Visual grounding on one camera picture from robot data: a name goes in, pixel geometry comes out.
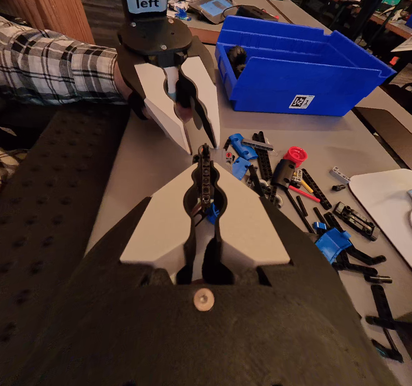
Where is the thin black toy axle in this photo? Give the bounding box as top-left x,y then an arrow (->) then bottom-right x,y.
285,190 -> 314,234

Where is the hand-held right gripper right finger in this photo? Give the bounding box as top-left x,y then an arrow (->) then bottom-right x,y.
202,162 -> 292,284

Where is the person's plaid shirt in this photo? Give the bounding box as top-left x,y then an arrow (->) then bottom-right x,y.
0,148 -> 29,184

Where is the small blue toy brick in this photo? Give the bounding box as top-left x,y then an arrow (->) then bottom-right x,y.
231,157 -> 251,181

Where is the grey tablet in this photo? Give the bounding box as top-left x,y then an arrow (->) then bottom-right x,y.
188,0 -> 235,25

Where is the black pouch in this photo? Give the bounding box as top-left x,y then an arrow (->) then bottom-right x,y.
236,5 -> 280,23

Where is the blue toy wheel hub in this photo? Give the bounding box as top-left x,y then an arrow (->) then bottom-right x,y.
206,203 -> 221,225

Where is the red toy axle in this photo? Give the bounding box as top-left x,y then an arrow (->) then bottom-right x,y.
288,185 -> 321,203

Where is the black metal pole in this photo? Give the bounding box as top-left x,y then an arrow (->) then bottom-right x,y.
349,0 -> 400,41

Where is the dark grey toy beam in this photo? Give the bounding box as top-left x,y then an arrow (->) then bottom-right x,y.
241,138 -> 274,152

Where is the long black toy beam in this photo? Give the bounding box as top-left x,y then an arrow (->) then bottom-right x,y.
365,284 -> 412,364
301,168 -> 333,210

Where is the toy brick motor assembly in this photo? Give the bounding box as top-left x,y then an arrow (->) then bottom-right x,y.
192,143 -> 234,219

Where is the black angled toy beam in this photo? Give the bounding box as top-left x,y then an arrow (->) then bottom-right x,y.
346,246 -> 387,266
332,262 -> 393,284

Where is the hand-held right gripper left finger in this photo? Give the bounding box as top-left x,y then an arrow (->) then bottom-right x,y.
120,162 -> 201,285

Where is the wooden-edged table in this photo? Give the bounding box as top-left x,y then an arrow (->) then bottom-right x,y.
166,0 -> 333,46

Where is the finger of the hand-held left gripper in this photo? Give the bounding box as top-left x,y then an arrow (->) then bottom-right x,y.
179,56 -> 221,149
134,63 -> 193,155

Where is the black dimpled mat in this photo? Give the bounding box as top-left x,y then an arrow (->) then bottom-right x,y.
0,103 -> 131,386

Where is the person's left hand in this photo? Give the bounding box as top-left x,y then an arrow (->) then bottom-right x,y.
175,103 -> 194,124

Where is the light grey angled toy beam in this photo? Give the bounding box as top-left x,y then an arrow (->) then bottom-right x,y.
329,166 -> 351,184

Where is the blue curved toy panel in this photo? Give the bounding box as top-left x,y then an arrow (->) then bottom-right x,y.
229,133 -> 259,161

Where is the black toy frame piece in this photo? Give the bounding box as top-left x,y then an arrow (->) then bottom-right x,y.
332,201 -> 380,242

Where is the white book stand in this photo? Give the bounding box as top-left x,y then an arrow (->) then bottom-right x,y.
348,168 -> 412,269

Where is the blue storage bin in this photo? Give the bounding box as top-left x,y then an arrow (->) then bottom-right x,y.
215,15 -> 397,117

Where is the black toy cylinder piece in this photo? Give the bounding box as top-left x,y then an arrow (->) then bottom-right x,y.
271,159 -> 297,190

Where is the person's left forearm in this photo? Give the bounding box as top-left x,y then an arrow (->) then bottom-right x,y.
0,16 -> 127,106

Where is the red toy wheel hub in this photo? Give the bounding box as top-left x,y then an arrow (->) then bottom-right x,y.
283,146 -> 308,168

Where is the grey desk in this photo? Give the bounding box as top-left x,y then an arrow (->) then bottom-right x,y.
85,44 -> 412,386

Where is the pile of black toy beams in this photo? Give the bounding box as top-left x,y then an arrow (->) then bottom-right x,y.
246,165 -> 284,208

